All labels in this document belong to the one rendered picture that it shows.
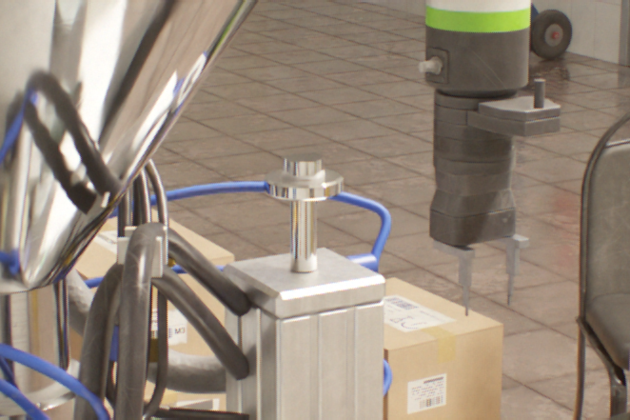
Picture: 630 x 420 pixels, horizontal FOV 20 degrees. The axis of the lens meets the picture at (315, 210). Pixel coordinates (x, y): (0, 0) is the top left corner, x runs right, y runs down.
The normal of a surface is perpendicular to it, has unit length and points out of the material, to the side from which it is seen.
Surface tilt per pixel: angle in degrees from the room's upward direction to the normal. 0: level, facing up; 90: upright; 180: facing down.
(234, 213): 0
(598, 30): 90
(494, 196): 87
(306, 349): 90
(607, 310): 9
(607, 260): 77
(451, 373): 90
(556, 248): 0
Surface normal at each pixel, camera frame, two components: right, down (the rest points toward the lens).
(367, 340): 0.49, 0.22
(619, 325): -0.16, -0.95
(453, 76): -0.48, 0.22
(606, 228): 0.20, 0.03
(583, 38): -0.87, 0.13
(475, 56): -0.11, 0.25
